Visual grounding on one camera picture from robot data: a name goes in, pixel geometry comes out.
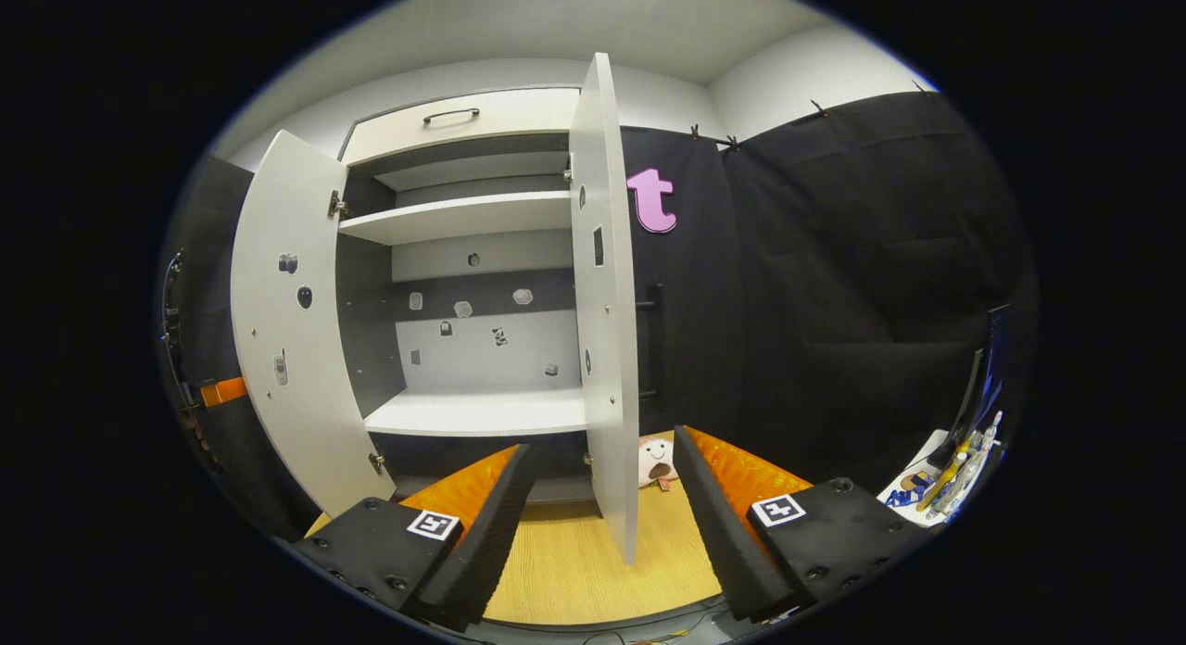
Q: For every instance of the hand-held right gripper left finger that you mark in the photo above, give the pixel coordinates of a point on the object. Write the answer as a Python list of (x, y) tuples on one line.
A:
[(473, 552)]

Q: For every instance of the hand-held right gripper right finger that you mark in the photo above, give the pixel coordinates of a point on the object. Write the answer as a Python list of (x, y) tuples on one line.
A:
[(727, 543)]

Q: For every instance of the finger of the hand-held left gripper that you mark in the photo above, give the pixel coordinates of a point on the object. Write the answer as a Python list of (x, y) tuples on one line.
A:
[(224, 391)]

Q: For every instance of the cream cabinet door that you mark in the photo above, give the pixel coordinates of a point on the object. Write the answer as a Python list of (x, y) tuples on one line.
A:
[(607, 302), (287, 348)]

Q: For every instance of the cream double-door shoe cabinet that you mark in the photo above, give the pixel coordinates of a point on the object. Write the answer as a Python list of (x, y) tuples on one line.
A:
[(371, 330)]

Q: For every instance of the cream cabinet bottom shelf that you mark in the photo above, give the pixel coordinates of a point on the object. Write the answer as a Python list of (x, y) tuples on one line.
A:
[(482, 411)]

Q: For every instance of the cream cabinet shelf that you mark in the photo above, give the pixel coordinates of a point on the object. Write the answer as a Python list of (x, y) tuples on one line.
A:
[(463, 217), (482, 411)]

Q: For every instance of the cream cabinet inner shelf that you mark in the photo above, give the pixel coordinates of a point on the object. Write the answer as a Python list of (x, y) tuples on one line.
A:
[(463, 217)]

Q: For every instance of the cream cabinet drawer front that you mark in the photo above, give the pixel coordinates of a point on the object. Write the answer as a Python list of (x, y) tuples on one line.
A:
[(519, 117)]

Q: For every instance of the white cartoon face mug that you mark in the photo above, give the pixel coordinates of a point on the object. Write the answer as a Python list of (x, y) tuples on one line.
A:
[(656, 461)]

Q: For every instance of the yellow pen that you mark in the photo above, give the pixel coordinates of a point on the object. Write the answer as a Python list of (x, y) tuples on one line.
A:
[(945, 474)]

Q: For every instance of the black backdrop cloth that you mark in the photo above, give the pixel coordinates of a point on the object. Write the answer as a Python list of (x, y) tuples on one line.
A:
[(834, 256)]

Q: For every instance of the row of black cloth clips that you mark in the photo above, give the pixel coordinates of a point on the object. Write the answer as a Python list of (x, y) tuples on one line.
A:
[(732, 144)]

